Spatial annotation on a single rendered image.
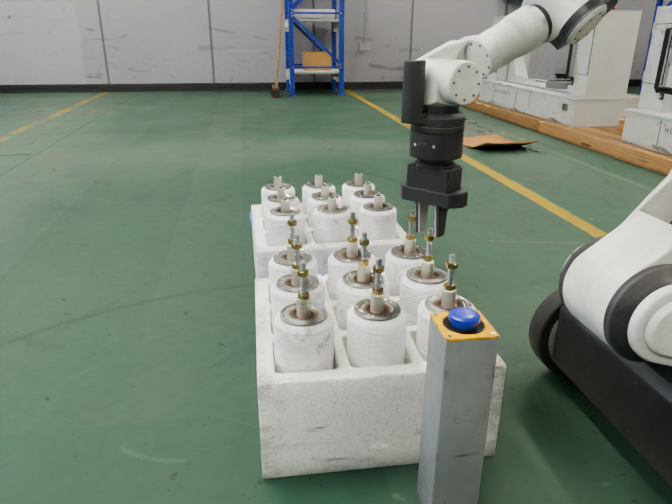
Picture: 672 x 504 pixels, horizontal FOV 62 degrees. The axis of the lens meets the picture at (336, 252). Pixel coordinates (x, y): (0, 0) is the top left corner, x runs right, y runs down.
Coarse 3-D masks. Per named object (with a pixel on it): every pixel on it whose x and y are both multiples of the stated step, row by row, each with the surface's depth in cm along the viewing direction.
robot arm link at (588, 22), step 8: (608, 0) 89; (616, 0) 91; (592, 8) 88; (600, 8) 88; (608, 8) 92; (584, 16) 88; (592, 16) 88; (600, 16) 91; (576, 24) 89; (584, 24) 89; (592, 24) 92; (568, 32) 91; (576, 32) 90; (584, 32) 93; (568, 40) 92; (576, 40) 94
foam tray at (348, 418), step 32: (256, 288) 113; (256, 320) 101; (416, 352) 91; (288, 384) 83; (320, 384) 84; (352, 384) 85; (384, 384) 85; (416, 384) 86; (288, 416) 85; (320, 416) 86; (352, 416) 87; (384, 416) 88; (416, 416) 89; (288, 448) 87; (320, 448) 88; (352, 448) 89; (384, 448) 90; (416, 448) 91
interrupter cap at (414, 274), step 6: (408, 270) 103; (414, 270) 103; (420, 270) 104; (438, 270) 104; (408, 276) 101; (414, 276) 101; (420, 276) 102; (438, 276) 101; (444, 276) 101; (420, 282) 99; (426, 282) 98; (432, 282) 98; (438, 282) 99
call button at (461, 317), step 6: (450, 312) 72; (456, 312) 72; (462, 312) 72; (468, 312) 72; (474, 312) 72; (450, 318) 71; (456, 318) 70; (462, 318) 70; (468, 318) 70; (474, 318) 70; (456, 324) 70; (462, 324) 70; (468, 324) 70; (474, 324) 70
